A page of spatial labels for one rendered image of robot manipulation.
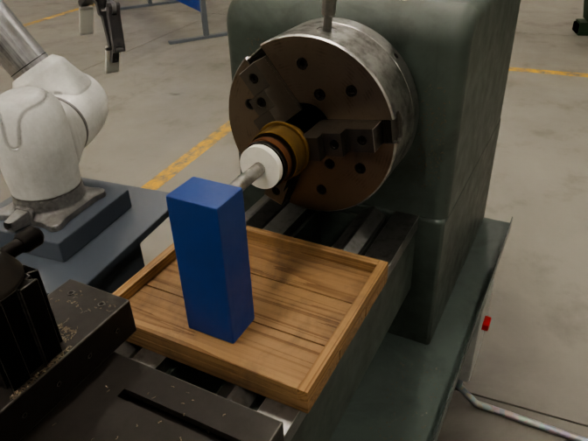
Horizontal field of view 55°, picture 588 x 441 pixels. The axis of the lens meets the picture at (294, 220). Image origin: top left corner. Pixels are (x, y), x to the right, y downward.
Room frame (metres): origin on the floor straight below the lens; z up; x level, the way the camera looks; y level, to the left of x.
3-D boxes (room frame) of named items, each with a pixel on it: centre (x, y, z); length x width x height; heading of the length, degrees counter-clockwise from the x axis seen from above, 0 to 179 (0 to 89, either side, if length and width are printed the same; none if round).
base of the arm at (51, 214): (1.13, 0.57, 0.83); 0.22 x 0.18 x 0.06; 158
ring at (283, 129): (0.79, 0.02, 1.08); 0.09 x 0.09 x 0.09; 61
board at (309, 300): (0.69, 0.08, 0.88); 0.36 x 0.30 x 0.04; 61
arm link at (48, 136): (1.16, 0.57, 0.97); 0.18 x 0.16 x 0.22; 175
